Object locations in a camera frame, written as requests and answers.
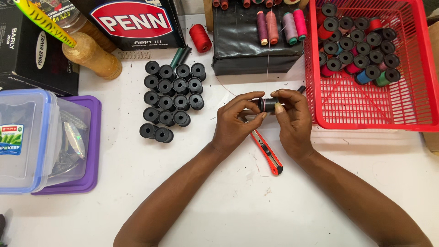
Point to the wooden post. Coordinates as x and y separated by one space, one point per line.
207 13

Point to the silver fishing lure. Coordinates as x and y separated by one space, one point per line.
75 140

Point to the orange utility knife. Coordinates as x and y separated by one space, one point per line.
267 152

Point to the person's right hand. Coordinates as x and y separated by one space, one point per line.
296 127

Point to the heap of thread-wound black spools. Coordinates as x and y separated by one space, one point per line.
356 44

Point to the red plastic basket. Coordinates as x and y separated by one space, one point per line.
377 109

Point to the group of empty black spools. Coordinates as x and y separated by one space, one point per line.
171 96

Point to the pink thread cone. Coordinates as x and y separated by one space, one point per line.
299 23

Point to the person's left hand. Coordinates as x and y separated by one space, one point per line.
229 127

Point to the thin thread strand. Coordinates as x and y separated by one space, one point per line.
268 61

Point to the salmon thread cone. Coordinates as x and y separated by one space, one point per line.
271 26

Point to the yellow green fishing lure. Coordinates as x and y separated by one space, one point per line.
44 22

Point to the black carton with red oval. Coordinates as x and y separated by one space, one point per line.
137 27

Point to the clear container with blue lid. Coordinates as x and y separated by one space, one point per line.
31 144

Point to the purple plastic lid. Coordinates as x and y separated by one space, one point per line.
93 144

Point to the black carton with white print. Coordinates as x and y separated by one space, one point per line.
24 55

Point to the black wrapped block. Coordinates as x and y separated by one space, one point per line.
240 51

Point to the lilac thread cone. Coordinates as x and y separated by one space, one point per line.
290 28

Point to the row of coloured thread cones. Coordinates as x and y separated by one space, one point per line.
245 3

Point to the single black plastic bobbin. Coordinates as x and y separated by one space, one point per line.
268 104

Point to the metal coil spring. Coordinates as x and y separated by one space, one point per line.
134 55

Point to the red thread cone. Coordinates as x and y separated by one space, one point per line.
200 37

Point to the clear plastic packet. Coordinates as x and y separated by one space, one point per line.
63 12

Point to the maroon thread cone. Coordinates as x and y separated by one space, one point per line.
262 27

